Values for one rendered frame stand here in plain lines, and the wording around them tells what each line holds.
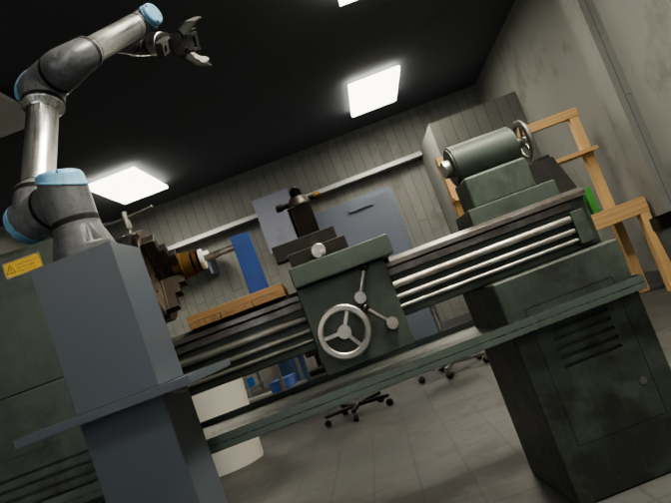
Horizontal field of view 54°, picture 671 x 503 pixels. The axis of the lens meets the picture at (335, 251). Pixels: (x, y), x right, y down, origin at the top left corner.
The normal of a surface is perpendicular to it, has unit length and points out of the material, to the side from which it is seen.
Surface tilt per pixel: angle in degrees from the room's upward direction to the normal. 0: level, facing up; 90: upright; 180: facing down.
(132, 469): 90
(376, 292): 90
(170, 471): 90
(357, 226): 90
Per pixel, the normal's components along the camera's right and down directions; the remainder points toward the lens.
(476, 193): 0.02, -0.10
